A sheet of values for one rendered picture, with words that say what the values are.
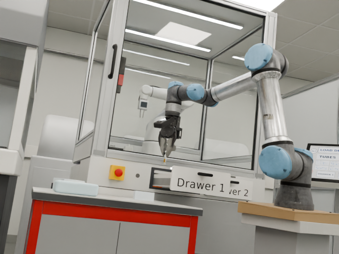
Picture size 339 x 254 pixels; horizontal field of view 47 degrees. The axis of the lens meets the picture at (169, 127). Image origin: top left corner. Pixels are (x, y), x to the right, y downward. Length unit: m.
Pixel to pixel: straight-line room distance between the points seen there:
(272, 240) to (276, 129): 0.42
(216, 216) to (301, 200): 0.76
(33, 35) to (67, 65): 3.62
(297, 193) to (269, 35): 1.25
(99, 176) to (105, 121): 0.28
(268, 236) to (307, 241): 0.14
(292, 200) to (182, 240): 0.44
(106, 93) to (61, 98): 3.30
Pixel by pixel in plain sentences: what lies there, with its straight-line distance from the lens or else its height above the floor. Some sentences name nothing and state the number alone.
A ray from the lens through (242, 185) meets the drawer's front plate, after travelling 2.28.
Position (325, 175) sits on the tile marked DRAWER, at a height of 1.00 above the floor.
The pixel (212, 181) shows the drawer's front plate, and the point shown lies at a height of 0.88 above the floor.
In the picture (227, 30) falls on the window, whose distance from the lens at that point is 2.45.
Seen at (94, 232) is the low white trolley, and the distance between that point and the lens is 1.44.
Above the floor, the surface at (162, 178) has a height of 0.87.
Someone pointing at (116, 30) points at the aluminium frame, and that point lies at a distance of 2.19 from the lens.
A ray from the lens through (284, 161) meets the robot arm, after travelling 1.45.
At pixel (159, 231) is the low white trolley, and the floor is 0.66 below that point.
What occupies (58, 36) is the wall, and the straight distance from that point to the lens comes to 5.58.
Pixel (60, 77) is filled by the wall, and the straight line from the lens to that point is 5.42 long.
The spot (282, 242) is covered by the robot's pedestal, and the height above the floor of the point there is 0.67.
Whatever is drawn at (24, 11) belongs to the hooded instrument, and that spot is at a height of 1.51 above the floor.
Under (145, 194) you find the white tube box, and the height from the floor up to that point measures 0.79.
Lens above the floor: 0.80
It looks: 10 degrees up
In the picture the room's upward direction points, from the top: 7 degrees clockwise
